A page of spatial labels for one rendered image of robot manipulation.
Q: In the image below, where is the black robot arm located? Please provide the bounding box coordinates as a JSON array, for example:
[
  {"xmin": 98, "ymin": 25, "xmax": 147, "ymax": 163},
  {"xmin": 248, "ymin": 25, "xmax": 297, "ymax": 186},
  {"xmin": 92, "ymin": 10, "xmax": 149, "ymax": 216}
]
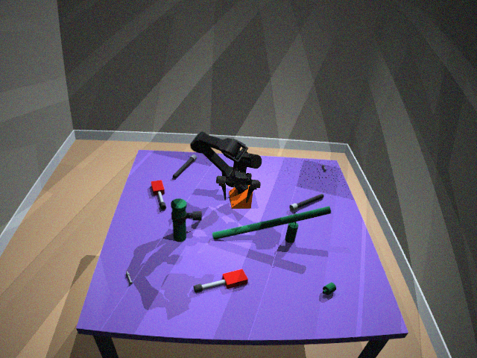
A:
[{"xmin": 191, "ymin": 132, "xmax": 262, "ymax": 194}]

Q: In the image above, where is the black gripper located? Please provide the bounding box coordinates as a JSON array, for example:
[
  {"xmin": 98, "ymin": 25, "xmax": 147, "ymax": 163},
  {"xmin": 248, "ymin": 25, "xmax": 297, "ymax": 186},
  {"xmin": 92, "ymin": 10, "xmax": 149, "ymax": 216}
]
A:
[{"xmin": 216, "ymin": 165, "xmax": 261, "ymax": 203}]

